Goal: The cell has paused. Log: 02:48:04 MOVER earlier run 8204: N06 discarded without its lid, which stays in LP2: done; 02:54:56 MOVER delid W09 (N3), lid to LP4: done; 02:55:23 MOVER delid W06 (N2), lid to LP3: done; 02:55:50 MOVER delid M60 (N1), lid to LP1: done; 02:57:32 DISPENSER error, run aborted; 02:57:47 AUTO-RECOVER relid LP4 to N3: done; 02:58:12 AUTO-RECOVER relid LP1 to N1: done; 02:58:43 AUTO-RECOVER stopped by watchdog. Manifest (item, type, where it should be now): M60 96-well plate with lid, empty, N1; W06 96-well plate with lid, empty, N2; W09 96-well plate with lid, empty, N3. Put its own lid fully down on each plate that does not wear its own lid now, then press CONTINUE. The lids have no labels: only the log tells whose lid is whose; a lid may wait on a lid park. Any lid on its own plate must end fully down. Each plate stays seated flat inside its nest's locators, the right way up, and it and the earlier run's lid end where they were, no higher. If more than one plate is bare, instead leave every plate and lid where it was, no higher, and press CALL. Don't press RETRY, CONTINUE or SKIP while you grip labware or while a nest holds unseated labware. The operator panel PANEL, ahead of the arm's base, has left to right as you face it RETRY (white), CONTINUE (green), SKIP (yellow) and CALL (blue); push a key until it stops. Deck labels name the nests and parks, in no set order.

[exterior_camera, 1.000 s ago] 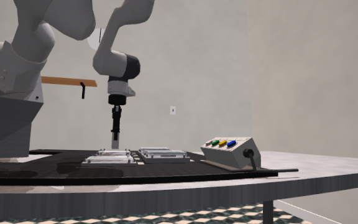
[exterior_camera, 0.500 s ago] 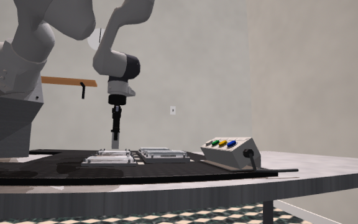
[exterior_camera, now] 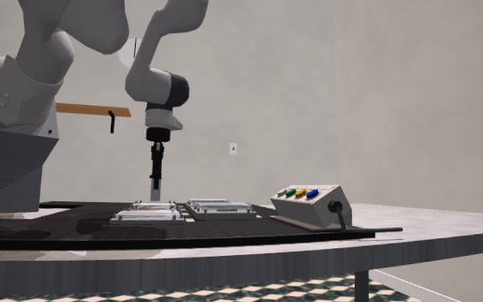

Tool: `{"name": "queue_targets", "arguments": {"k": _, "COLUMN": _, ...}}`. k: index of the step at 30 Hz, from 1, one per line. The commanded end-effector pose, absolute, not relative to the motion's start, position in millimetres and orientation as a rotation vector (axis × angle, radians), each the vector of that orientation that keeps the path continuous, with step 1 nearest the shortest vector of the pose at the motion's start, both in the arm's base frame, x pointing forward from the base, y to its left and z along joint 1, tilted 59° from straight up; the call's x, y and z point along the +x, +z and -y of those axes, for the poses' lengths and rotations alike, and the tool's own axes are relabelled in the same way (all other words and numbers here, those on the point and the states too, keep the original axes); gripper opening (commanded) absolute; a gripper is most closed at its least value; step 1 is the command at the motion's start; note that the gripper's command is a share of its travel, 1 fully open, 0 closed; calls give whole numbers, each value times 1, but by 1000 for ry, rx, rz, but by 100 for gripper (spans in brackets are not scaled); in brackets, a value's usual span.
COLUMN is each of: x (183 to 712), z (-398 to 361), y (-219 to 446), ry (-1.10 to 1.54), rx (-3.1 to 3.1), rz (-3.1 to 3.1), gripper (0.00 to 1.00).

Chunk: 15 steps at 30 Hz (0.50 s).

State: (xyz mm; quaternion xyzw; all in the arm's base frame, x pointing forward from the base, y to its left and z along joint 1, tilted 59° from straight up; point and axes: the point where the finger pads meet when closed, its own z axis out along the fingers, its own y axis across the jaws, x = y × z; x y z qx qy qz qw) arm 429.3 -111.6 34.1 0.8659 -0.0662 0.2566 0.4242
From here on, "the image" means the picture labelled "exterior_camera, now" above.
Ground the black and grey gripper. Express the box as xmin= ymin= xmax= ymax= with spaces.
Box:
xmin=146 ymin=128 xmax=170 ymax=201

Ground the light grey button panel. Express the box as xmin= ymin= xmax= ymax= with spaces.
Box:
xmin=270 ymin=185 xmax=403 ymax=232

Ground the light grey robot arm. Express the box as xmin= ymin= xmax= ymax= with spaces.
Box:
xmin=0 ymin=0 xmax=209 ymax=131

